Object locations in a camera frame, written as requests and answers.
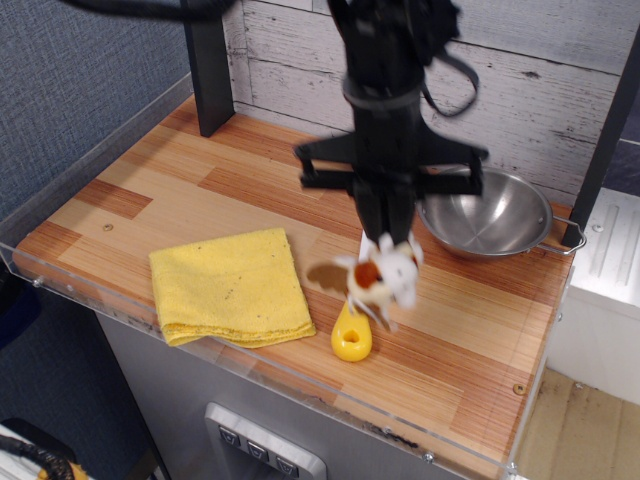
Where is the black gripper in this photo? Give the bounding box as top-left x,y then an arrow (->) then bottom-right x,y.
294,103 -> 488,245

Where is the white brown plush animal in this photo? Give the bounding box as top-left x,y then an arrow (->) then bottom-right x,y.
307,233 -> 424,333

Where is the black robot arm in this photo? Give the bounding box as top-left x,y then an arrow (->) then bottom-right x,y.
294,1 -> 488,245

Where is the yellow folded cloth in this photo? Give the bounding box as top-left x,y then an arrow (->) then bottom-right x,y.
149,228 -> 316,348

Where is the white cabinet at right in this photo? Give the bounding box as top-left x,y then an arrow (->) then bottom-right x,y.
547,188 -> 639,404

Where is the silver dispenser panel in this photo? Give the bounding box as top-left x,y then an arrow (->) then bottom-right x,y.
204,402 -> 328,479

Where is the yellow black object bottom left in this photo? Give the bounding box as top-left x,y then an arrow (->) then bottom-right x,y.
1,435 -> 89,480

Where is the steel bowl with handles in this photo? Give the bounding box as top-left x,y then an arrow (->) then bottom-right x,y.
417,168 -> 587,260

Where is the toy knife yellow handle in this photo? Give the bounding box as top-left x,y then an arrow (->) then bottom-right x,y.
329,234 -> 375,362

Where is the black left frame post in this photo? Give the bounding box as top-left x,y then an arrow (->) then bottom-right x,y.
180,1 -> 235,137

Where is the black frame post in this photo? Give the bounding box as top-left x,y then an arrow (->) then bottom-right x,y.
561,22 -> 639,247
180,1 -> 235,137

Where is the black right frame post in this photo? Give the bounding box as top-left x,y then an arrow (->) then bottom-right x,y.
561,22 -> 639,247

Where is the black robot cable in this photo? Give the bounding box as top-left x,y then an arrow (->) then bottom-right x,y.
64,0 -> 481,119

